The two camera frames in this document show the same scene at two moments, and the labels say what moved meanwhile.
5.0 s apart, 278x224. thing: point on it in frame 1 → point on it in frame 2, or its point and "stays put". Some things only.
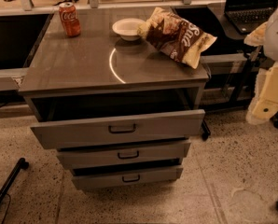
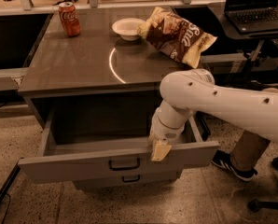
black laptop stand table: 234,33 stays put
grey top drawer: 150,127 → 88,158
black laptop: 249,7 stays put
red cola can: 70,19 stays put
